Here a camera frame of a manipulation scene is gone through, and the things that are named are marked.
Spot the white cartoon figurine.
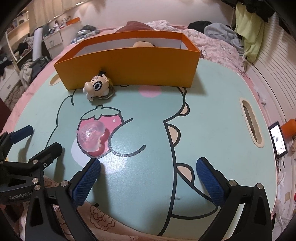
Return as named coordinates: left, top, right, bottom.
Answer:
left=83, top=71, right=115, bottom=101

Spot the brown plush pouch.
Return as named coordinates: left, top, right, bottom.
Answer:
left=133, top=41, right=154, bottom=48

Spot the smartphone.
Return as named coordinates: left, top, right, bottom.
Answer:
left=268, top=121, right=288, bottom=160

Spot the white paper roll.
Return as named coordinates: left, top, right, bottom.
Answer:
left=32, top=27, right=43, bottom=62

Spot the white drawer cabinet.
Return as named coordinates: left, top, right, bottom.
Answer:
left=44, top=31, right=64, bottom=59

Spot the mint green lap table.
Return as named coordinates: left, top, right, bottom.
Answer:
left=6, top=60, right=277, bottom=240

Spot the clothes pile on bed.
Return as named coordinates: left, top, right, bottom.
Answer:
left=71, top=25, right=100, bottom=44

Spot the dark red pillow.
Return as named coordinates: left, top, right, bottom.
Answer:
left=115, top=21, right=154, bottom=33

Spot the orange cardboard box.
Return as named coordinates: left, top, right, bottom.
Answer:
left=54, top=31, right=201, bottom=90

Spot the floral pink duvet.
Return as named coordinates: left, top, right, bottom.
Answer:
left=146, top=20, right=245, bottom=76

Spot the grey hoodie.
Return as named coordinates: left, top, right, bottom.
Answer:
left=204, top=23, right=244, bottom=56

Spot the lime green garment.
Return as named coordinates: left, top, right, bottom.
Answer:
left=235, top=2, right=264, bottom=63

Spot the black garment pile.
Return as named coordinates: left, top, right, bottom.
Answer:
left=188, top=21, right=212, bottom=32

